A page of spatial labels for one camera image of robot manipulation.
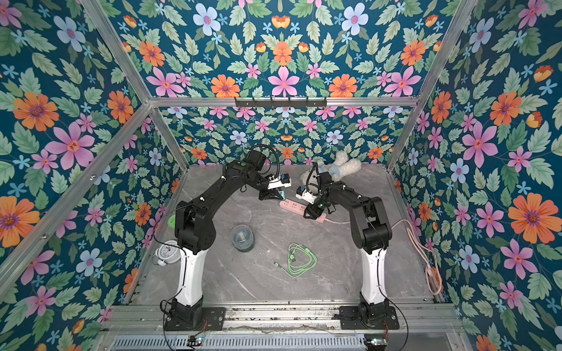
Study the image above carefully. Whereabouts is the pink power strip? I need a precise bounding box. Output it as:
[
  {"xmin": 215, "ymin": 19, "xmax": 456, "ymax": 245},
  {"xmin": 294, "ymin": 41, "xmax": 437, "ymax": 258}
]
[{"xmin": 280, "ymin": 200, "xmax": 326, "ymax": 223}]

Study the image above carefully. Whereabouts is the green charging cable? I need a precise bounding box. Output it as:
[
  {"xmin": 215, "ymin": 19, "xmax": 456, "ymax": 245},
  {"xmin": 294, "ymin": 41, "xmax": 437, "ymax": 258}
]
[{"xmin": 274, "ymin": 243, "xmax": 318, "ymax": 279}]

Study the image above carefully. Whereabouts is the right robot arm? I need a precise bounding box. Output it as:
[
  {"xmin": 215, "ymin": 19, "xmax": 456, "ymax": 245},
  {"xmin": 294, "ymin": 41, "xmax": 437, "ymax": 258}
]
[{"xmin": 304, "ymin": 172, "xmax": 392, "ymax": 327}]

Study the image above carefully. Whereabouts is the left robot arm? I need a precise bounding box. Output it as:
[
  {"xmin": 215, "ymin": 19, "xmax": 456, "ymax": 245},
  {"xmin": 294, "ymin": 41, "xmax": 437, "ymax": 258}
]
[{"xmin": 161, "ymin": 149, "xmax": 291, "ymax": 331}]

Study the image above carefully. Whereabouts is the white teddy bear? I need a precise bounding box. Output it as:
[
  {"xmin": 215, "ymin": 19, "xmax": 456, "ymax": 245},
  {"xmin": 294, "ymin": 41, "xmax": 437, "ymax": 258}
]
[{"xmin": 300, "ymin": 151, "xmax": 361, "ymax": 194}]

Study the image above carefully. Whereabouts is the green tape roll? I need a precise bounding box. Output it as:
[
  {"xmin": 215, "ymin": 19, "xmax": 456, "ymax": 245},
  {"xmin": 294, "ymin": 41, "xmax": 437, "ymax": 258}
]
[{"xmin": 168, "ymin": 215, "xmax": 176, "ymax": 229}]

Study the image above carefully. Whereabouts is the white alarm clock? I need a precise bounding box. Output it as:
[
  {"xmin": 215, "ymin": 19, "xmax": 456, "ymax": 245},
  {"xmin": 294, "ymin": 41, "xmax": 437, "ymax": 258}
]
[{"xmin": 155, "ymin": 240, "xmax": 181, "ymax": 266}]

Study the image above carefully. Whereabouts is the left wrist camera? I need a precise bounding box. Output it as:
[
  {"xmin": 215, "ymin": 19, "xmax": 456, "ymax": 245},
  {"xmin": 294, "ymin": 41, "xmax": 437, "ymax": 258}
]
[{"xmin": 268, "ymin": 173, "xmax": 291, "ymax": 190}]

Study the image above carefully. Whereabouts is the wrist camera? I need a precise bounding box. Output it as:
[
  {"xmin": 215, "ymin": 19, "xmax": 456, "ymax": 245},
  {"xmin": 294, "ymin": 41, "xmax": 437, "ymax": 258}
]
[
  {"xmin": 268, "ymin": 173, "xmax": 291, "ymax": 190},
  {"xmin": 296, "ymin": 187, "xmax": 316, "ymax": 204}
]

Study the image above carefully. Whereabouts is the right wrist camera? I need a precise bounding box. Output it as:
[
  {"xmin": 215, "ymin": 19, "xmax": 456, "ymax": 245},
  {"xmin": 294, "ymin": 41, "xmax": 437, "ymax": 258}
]
[{"xmin": 296, "ymin": 187, "xmax": 316, "ymax": 204}]

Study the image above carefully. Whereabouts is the black hook rail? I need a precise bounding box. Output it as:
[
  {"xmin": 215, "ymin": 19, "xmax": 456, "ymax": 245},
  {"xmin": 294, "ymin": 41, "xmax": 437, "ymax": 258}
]
[{"xmin": 234, "ymin": 97, "xmax": 328, "ymax": 109}]

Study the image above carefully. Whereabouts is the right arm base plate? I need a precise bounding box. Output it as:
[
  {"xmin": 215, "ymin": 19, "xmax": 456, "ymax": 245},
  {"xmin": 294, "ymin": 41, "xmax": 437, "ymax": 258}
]
[{"xmin": 333, "ymin": 306, "xmax": 400, "ymax": 331}]

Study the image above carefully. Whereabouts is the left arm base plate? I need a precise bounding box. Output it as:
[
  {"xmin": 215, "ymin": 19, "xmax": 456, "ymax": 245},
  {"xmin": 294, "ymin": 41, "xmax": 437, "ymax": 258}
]
[{"xmin": 164, "ymin": 307, "xmax": 226, "ymax": 332}]

